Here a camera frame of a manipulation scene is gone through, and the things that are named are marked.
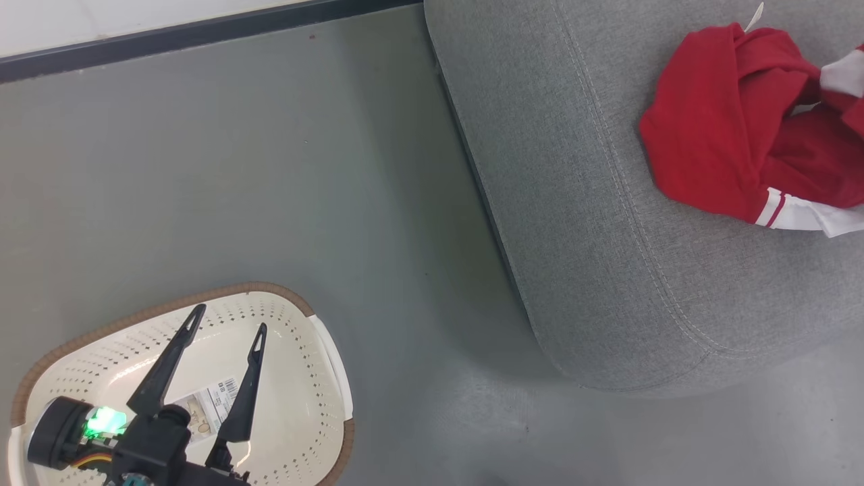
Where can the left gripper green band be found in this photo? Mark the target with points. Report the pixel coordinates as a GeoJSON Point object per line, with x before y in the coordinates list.
{"type": "Point", "coordinates": [152, 449]}

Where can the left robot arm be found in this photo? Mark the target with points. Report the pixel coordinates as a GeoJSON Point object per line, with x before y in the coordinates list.
{"type": "Point", "coordinates": [54, 432]}

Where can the grey fabric sofa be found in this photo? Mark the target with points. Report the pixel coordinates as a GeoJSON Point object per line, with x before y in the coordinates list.
{"type": "Point", "coordinates": [574, 202]}

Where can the white barcode sticker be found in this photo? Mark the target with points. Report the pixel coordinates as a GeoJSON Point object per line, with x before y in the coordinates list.
{"type": "Point", "coordinates": [212, 401]}

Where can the cream perforated laundry basket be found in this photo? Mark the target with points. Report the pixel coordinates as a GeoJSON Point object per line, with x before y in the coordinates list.
{"type": "Point", "coordinates": [297, 405]}

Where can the dark grey baseboard strip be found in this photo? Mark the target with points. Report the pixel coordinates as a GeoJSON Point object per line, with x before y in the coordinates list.
{"type": "Point", "coordinates": [169, 37]}

